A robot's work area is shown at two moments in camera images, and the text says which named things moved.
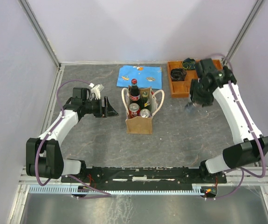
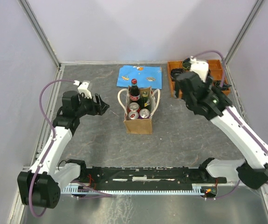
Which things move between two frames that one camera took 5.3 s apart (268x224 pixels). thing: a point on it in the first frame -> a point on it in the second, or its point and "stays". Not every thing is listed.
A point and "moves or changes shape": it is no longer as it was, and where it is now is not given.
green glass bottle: (145, 101) stays
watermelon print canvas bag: (140, 125) moves or changes shape
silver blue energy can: (190, 108) moves or changes shape
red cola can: (134, 110) stays
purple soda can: (145, 113) stays
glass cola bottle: (134, 96) stays
